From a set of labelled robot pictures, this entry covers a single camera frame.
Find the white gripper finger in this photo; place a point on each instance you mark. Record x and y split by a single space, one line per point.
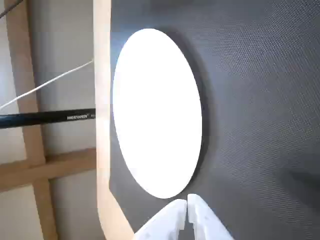
205 222
167 222

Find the white round dish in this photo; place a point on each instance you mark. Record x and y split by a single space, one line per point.
157 112

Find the dark grey square mat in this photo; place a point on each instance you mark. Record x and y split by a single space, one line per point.
262 100

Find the black tripod pole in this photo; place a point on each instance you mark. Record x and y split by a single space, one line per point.
50 118

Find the light wooden frame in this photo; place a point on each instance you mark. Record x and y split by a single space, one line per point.
35 165

